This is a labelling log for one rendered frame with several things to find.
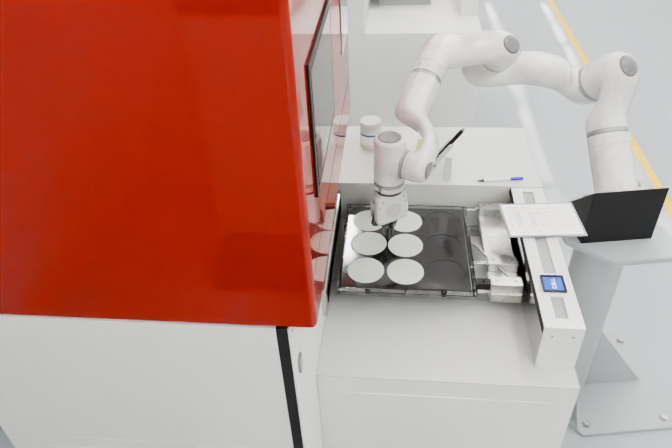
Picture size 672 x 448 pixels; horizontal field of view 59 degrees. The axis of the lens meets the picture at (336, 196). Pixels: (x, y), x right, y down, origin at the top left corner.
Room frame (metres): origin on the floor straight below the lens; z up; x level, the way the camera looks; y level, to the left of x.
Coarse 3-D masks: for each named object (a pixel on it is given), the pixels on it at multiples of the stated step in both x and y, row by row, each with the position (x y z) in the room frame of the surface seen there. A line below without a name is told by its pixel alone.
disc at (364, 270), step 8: (352, 264) 1.21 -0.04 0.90; (360, 264) 1.21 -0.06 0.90; (368, 264) 1.21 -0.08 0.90; (376, 264) 1.21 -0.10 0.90; (352, 272) 1.18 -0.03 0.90; (360, 272) 1.18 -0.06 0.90; (368, 272) 1.18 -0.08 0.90; (376, 272) 1.17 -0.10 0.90; (360, 280) 1.15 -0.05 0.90; (368, 280) 1.14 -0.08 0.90; (376, 280) 1.14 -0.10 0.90
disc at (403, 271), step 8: (392, 264) 1.20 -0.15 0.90; (400, 264) 1.20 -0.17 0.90; (408, 264) 1.20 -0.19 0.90; (416, 264) 1.20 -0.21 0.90; (392, 272) 1.17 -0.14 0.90; (400, 272) 1.17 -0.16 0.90; (408, 272) 1.17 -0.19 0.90; (416, 272) 1.17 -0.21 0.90; (400, 280) 1.14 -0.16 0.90; (408, 280) 1.14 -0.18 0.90; (416, 280) 1.14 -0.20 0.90
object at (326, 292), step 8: (336, 200) 1.45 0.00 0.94; (336, 208) 1.41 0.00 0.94; (336, 216) 1.37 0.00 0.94; (336, 224) 1.36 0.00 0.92; (336, 232) 1.38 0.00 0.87; (336, 240) 1.35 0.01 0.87; (336, 248) 1.33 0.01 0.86; (328, 256) 1.20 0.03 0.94; (328, 264) 1.17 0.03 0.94; (328, 272) 1.14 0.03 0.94; (328, 280) 1.13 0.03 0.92; (328, 288) 1.15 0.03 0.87; (328, 296) 1.12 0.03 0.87; (328, 304) 1.10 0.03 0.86
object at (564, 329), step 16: (512, 192) 1.42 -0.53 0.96; (528, 192) 1.42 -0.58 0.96; (528, 240) 1.20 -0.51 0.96; (544, 240) 1.21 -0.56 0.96; (528, 256) 1.14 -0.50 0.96; (544, 256) 1.14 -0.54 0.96; (560, 256) 1.14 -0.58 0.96; (544, 272) 1.08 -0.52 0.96; (560, 272) 1.08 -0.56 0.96; (544, 304) 0.97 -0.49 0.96; (560, 304) 0.97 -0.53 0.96; (576, 304) 0.97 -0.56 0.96; (544, 320) 0.92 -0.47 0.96; (560, 320) 0.92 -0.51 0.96; (576, 320) 0.92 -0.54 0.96; (544, 336) 0.90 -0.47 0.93; (560, 336) 0.90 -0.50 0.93; (576, 336) 0.89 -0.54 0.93; (544, 352) 0.90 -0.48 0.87; (560, 352) 0.90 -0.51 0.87; (576, 352) 0.89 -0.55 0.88
